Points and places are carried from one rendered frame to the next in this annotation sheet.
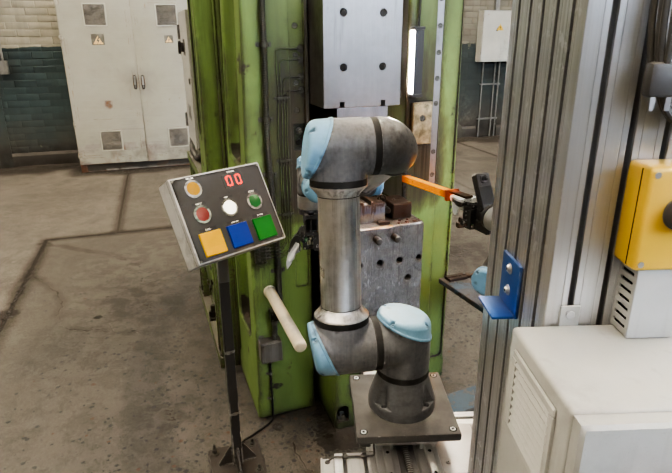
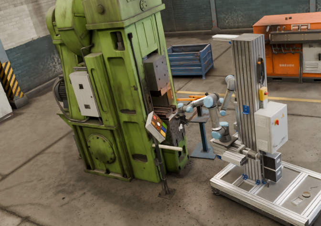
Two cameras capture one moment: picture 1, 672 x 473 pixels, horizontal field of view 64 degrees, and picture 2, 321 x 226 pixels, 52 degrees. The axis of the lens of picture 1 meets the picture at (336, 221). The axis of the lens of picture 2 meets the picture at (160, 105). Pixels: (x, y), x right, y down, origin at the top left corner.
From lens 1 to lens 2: 306 cm
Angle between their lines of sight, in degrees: 33
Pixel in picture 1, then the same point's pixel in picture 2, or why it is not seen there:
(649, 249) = (263, 98)
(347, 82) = (160, 82)
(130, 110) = not seen: outside the picture
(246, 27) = (135, 78)
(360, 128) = (214, 95)
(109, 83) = not seen: outside the picture
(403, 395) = (228, 136)
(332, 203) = (214, 109)
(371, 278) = (176, 128)
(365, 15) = (160, 64)
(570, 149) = (254, 91)
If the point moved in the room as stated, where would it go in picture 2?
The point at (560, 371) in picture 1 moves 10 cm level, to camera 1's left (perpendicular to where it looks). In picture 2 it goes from (263, 114) to (258, 118)
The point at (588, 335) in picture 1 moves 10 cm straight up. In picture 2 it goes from (261, 110) to (260, 102)
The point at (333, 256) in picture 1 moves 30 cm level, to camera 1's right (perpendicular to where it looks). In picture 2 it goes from (216, 118) to (232, 107)
